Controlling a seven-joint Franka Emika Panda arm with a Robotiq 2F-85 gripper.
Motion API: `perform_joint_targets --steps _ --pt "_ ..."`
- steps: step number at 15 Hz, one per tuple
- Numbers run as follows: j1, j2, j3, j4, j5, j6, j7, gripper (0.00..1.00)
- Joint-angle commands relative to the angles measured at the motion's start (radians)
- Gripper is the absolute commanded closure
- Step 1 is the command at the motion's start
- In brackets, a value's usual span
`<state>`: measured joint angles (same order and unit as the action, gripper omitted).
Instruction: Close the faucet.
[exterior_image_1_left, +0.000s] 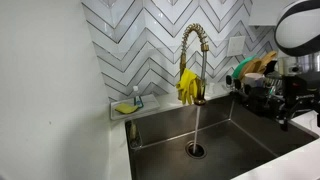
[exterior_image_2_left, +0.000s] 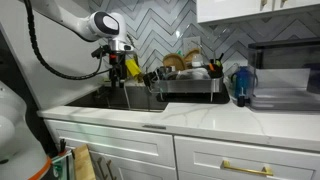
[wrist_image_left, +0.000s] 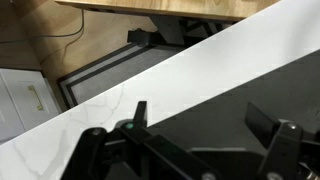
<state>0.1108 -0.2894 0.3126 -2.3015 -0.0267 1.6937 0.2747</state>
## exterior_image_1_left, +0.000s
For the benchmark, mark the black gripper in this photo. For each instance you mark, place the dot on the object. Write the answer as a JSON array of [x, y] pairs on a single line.
[[301, 90]]

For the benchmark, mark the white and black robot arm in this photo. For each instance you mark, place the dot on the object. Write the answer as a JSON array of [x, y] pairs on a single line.
[[298, 30]]

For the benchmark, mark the gold spring neck faucet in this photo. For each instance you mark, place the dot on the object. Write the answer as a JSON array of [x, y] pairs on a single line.
[[203, 47]]

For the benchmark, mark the black dish rack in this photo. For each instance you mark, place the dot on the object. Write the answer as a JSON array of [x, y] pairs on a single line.
[[255, 100]]

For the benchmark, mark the black kitchen utensil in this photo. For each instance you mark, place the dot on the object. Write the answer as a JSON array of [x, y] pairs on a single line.
[[270, 67]]

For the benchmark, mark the white bowl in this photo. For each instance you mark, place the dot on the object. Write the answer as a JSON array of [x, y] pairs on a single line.
[[253, 79]]

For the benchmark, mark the wooden cutting board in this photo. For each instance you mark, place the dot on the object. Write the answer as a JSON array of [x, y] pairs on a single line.
[[268, 57]]

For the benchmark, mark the stainless steel sink basin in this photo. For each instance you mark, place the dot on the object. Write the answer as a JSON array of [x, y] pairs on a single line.
[[240, 150]]

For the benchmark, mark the round wooden board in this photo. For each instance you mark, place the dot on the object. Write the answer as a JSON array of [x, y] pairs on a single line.
[[250, 67]]

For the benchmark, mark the running water stream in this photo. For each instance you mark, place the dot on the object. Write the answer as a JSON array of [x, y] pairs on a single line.
[[196, 126]]

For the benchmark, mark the round sink drain strainer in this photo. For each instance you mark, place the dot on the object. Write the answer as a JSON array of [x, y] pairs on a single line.
[[201, 153]]

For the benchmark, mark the yellow rubber glove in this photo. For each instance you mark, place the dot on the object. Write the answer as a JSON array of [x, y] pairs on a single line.
[[186, 83]]

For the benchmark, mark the white sponge tray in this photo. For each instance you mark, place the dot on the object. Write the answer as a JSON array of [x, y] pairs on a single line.
[[150, 103]]

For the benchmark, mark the small teal soap bottle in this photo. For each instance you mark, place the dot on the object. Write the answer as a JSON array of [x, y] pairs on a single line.
[[138, 100]]

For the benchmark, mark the brown scrub brush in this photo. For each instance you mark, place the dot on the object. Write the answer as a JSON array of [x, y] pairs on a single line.
[[133, 130]]

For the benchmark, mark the yellow sponge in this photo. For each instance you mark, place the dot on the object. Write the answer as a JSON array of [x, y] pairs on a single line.
[[126, 108]]

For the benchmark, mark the white wall outlet cover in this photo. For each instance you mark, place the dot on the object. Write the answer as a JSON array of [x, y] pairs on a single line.
[[236, 46]]

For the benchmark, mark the white wall cabinet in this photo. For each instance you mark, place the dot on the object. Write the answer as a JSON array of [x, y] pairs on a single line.
[[266, 11]]

